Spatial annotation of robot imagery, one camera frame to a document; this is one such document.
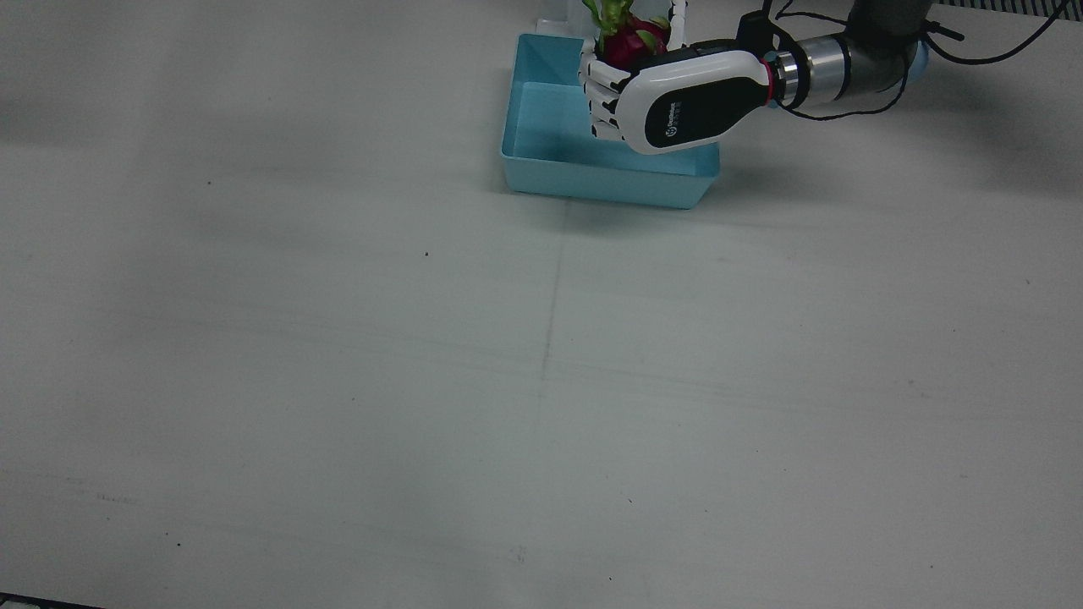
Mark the grey ribbed panel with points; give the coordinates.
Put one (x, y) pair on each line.
(1015, 5)

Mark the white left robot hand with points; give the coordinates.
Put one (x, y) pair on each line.
(694, 93)

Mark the red dragon fruit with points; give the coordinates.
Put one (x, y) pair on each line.
(626, 46)

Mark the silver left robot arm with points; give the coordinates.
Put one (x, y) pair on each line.
(833, 68)

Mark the light blue plastic bin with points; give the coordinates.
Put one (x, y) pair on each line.
(592, 178)

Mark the white robot mount stand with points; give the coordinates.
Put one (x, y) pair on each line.
(571, 13)

